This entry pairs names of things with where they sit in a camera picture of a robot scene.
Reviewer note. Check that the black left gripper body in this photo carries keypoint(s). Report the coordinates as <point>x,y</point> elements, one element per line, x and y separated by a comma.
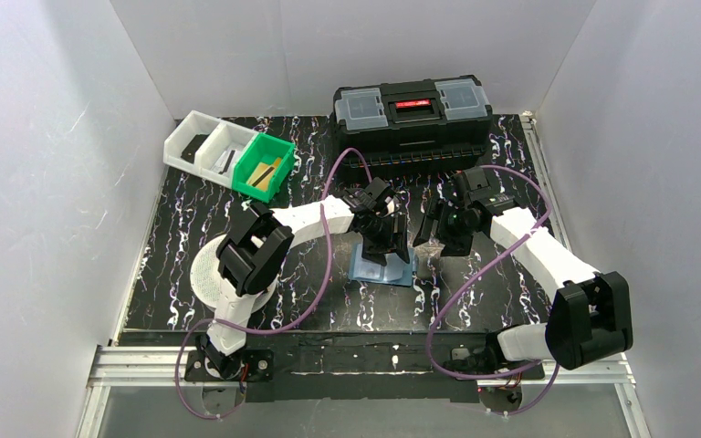
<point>381,232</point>

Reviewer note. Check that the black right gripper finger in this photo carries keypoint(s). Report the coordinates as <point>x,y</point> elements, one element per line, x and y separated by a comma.
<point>431,217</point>
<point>459,247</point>

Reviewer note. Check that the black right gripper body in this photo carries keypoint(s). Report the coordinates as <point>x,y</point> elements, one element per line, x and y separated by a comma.
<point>441,224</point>

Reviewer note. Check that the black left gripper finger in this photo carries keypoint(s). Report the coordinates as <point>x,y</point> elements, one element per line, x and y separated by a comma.
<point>398,238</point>
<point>374,252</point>

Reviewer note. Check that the gold credit card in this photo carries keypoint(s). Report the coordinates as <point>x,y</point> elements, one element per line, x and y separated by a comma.
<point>262,175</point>

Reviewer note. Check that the white credit card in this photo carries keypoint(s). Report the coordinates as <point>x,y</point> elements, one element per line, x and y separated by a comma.
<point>224,161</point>

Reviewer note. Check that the black credit card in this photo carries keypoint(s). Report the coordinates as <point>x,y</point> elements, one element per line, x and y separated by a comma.
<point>189,152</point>

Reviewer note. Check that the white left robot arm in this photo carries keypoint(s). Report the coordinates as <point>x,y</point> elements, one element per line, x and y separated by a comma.
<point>235,274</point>

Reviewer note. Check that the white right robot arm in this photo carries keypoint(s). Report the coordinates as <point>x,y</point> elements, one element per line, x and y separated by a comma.
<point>590,315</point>

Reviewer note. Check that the black toolbox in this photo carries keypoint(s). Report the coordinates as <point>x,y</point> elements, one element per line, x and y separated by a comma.
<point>416,127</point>

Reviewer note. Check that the green plastic bin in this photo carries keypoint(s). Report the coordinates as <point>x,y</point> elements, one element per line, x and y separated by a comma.
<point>264,148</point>

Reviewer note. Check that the white bin middle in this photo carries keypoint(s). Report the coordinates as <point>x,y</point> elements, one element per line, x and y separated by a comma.
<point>222,149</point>

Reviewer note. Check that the white bin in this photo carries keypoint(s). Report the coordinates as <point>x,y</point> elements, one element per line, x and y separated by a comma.
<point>222,149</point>
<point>181,146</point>

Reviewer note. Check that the white bin far left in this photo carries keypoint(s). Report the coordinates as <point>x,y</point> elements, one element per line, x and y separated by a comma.
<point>181,146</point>

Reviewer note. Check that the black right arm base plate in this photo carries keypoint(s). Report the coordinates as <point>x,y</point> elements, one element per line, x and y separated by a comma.
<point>485,363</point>

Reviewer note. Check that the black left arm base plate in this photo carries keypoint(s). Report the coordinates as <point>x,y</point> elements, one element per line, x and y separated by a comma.
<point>246,365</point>

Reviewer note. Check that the aluminium rail frame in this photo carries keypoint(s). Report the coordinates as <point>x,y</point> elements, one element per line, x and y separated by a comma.
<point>359,369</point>

